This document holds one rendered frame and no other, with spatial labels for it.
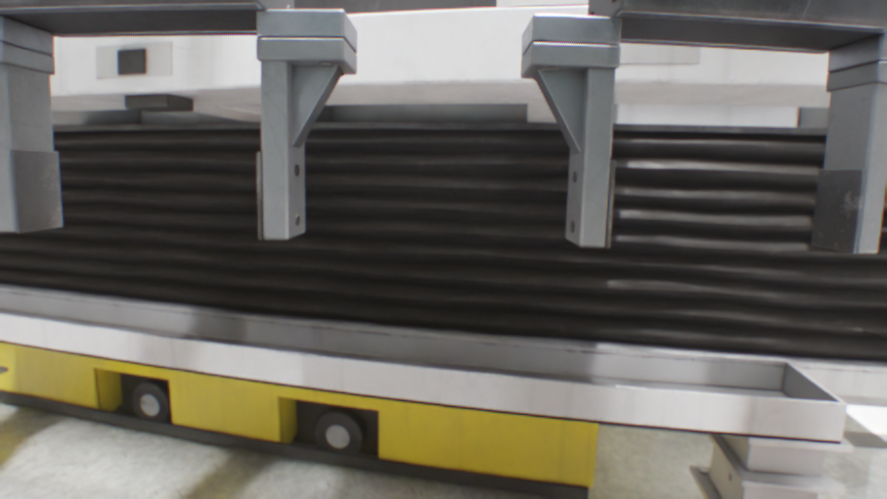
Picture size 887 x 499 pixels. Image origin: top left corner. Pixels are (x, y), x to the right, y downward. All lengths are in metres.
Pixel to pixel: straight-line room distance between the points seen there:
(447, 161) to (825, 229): 0.54
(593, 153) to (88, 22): 0.25
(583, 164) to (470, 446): 0.88
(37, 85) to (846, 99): 0.41
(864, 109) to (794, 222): 0.53
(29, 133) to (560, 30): 0.26
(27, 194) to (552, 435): 0.92
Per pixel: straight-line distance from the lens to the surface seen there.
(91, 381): 1.49
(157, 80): 0.56
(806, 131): 0.81
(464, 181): 0.71
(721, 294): 0.79
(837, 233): 0.29
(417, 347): 0.77
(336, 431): 1.18
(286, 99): 0.21
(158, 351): 0.85
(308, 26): 0.21
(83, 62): 0.63
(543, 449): 1.03
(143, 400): 1.47
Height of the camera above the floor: 0.69
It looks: 6 degrees down
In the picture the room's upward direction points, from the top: 1 degrees clockwise
